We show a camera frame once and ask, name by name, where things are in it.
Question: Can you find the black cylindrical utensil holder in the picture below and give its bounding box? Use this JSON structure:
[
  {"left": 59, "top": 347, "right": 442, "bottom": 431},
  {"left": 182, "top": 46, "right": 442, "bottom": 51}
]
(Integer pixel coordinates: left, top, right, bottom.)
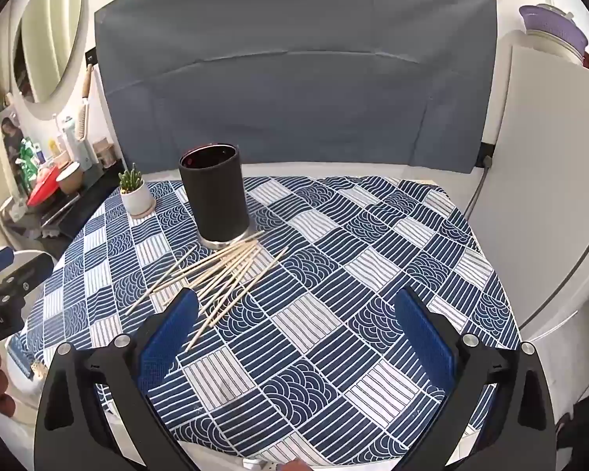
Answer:
[{"left": 178, "top": 143, "right": 250, "bottom": 247}]

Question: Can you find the small plant in white pot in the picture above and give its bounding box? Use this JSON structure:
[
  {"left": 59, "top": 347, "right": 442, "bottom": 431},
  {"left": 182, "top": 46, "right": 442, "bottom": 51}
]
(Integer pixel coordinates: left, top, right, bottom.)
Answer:
[{"left": 119, "top": 164, "right": 155, "bottom": 215}]

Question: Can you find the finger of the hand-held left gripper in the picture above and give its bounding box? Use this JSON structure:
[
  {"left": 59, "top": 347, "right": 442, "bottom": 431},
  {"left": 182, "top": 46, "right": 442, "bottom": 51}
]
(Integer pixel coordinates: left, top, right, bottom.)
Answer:
[{"left": 0, "top": 246, "right": 55, "bottom": 305}]

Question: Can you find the round wooden coaster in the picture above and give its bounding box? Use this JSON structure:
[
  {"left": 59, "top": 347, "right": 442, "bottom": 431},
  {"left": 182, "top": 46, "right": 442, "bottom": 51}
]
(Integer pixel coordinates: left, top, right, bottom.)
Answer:
[{"left": 128, "top": 196, "right": 157, "bottom": 218}]

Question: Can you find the grey power cable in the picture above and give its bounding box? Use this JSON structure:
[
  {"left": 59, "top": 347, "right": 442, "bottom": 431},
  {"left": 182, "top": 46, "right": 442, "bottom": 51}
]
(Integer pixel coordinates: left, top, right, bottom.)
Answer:
[{"left": 465, "top": 163, "right": 490, "bottom": 217}]

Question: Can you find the red lid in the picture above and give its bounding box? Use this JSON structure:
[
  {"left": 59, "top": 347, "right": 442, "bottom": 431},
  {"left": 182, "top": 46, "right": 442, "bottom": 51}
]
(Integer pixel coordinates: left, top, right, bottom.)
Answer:
[{"left": 27, "top": 167, "right": 60, "bottom": 207}]

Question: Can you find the tan bowl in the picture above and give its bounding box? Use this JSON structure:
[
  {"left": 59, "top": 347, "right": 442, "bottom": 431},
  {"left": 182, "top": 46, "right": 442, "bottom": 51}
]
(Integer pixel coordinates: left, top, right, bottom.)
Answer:
[{"left": 56, "top": 164, "right": 84, "bottom": 195}]

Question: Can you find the green bottle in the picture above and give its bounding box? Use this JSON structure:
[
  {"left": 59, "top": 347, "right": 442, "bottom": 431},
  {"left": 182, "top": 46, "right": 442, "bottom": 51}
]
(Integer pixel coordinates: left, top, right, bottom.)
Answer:
[{"left": 20, "top": 138, "right": 41, "bottom": 193}]

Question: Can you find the wooden handled brush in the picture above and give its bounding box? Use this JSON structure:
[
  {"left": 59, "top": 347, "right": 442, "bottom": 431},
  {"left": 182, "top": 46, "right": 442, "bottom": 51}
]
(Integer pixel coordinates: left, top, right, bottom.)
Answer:
[{"left": 77, "top": 64, "right": 95, "bottom": 141}]

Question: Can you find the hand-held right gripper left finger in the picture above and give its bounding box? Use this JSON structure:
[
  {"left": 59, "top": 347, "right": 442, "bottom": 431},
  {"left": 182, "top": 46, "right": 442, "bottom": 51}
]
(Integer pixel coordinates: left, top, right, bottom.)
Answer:
[{"left": 33, "top": 288, "right": 199, "bottom": 471}]

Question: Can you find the pile of wooden chopsticks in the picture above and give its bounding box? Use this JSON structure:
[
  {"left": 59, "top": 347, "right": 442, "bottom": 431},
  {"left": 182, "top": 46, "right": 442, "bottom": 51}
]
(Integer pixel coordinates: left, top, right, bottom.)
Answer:
[{"left": 126, "top": 230, "right": 290, "bottom": 352}]

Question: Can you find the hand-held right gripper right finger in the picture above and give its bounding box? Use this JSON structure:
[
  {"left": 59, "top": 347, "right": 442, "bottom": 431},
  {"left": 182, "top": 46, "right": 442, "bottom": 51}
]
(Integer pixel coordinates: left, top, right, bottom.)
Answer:
[{"left": 394, "top": 287, "right": 556, "bottom": 471}]

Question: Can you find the white cabinet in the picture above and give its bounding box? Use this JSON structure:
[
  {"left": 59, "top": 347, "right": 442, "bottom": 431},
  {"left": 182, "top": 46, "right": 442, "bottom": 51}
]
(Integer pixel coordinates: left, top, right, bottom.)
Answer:
[{"left": 464, "top": 32, "right": 589, "bottom": 403}]

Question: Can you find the purple steamer pot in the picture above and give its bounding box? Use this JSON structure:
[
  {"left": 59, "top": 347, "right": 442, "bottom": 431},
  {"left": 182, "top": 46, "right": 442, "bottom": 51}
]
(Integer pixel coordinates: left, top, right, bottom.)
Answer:
[{"left": 519, "top": 0, "right": 589, "bottom": 64}]

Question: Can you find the oval wall mirror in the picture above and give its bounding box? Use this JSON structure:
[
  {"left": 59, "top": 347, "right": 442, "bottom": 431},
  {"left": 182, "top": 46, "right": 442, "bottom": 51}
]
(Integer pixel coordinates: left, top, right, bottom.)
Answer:
[{"left": 12, "top": 0, "right": 89, "bottom": 104}]

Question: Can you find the grey backdrop cloth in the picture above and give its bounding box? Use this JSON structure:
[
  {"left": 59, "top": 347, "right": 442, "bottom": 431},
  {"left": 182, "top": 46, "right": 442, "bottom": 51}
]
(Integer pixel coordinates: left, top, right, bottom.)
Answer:
[{"left": 94, "top": 0, "right": 499, "bottom": 173}]

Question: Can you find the black side counter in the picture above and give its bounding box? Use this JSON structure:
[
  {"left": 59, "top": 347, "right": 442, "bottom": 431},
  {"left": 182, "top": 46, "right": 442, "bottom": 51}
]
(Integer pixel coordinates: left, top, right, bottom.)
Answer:
[{"left": 5, "top": 162, "right": 124, "bottom": 251}]

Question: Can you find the blue white patterned tablecloth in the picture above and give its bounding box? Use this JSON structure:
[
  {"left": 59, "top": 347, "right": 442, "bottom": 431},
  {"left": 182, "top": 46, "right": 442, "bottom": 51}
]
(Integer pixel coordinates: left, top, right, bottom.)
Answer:
[{"left": 17, "top": 175, "right": 521, "bottom": 467}]

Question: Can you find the white spray bottle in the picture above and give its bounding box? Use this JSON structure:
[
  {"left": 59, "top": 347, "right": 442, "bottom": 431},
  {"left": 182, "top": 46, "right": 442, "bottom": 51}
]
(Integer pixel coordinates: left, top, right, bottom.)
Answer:
[{"left": 60, "top": 115, "right": 82, "bottom": 164}]

